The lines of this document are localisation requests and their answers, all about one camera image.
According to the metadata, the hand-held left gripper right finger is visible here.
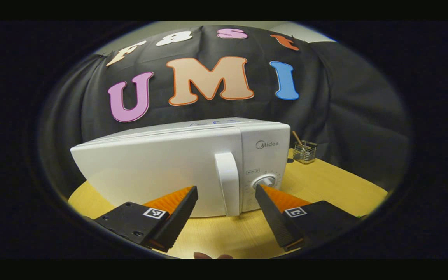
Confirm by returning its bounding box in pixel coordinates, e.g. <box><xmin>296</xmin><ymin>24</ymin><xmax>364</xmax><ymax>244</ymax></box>
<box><xmin>254</xmin><ymin>184</ymin><xmax>361</xmax><ymax>251</ymax></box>

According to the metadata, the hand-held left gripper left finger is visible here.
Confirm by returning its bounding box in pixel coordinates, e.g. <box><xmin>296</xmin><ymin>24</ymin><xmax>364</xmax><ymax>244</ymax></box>
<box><xmin>94</xmin><ymin>185</ymin><xmax>199</xmax><ymax>252</ymax></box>

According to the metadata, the white microwave oven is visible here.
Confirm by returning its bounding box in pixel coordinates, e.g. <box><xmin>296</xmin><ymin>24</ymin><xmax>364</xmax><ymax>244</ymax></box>
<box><xmin>70</xmin><ymin>117</ymin><xmax>291</xmax><ymax>217</ymax></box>

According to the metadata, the black backdrop cloth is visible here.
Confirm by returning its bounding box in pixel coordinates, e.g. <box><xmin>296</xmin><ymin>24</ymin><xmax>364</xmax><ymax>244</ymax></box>
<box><xmin>39</xmin><ymin>25</ymin><xmax>411</xmax><ymax>195</ymax></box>

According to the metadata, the metal wire holder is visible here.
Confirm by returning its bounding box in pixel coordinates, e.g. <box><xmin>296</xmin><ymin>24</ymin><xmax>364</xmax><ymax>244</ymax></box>
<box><xmin>293</xmin><ymin>140</ymin><xmax>318</xmax><ymax>164</ymax></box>

